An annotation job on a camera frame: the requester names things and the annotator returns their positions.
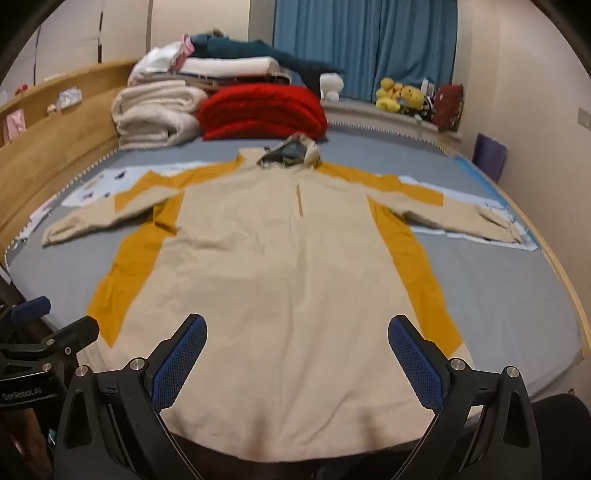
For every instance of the pink and white bundle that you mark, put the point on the pink and white bundle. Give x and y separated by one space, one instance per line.
159 57

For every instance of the wall switch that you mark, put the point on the wall switch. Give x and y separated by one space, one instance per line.
585 116

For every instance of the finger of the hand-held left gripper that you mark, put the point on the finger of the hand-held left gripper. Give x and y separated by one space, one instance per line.
76 333
30 309

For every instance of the grey bed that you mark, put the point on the grey bed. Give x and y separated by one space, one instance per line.
489 300

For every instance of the blue curtain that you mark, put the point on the blue curtain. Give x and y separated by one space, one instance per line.
364 41

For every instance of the red folded blanket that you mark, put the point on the red folded blanket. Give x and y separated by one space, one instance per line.
263 110

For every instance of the white folded quilt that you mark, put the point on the white folded quilt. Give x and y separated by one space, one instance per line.
231 67

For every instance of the cream folded blanket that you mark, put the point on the cream folded blanket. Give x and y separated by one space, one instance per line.
154 113

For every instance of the pink box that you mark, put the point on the pink box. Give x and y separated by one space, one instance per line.
14 125

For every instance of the white window bench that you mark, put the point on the white window bench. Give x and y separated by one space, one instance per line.
369 115

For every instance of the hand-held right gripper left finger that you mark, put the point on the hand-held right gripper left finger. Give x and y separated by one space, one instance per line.
179 362

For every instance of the white plush toy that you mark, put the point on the white plush toy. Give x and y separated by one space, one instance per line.
331 85

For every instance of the white packet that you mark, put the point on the white packet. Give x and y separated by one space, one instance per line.
70 98

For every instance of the dark teal garment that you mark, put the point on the dark teal garment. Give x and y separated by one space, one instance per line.
249 48

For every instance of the beige and yellow jacket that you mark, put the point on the beige and yellow jacket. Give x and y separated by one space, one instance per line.
286 286

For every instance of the white wardrobe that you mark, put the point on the white wardrobe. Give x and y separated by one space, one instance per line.
69 41

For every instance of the yellow and blue plush toy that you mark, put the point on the yellow and blue plush toy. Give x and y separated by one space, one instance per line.
412 96

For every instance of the wooden headboard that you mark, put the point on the wooden headboard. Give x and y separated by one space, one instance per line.
51 152

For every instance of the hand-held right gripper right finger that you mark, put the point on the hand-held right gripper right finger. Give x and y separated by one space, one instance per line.
415 364

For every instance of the dark red cushion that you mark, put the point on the dark red cushion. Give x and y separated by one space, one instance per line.
449 106

